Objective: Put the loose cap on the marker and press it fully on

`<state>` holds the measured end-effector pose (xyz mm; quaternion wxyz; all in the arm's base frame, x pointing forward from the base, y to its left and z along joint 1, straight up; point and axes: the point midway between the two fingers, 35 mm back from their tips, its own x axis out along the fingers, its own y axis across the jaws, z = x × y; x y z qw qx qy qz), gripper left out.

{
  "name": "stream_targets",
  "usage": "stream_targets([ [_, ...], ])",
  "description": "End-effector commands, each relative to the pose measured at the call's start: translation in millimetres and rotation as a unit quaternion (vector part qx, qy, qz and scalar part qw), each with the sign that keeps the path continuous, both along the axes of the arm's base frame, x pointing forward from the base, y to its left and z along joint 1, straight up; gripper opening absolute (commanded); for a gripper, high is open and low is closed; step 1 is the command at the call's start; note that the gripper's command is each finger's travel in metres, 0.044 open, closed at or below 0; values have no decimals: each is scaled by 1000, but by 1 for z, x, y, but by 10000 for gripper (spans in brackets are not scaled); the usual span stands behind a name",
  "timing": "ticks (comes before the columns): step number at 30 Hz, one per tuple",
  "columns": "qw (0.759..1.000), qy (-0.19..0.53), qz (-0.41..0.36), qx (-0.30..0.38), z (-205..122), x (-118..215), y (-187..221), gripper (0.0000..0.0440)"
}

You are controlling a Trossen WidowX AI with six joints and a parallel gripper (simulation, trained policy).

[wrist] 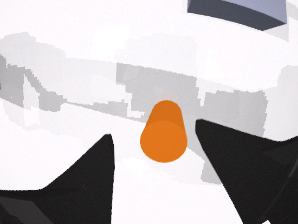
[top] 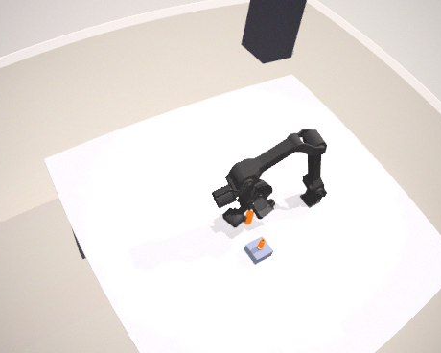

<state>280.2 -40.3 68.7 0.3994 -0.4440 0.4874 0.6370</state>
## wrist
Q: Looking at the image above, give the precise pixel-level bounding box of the orange marker cap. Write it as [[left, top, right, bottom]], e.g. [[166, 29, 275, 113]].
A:
[[141, 100, 188, 163]]

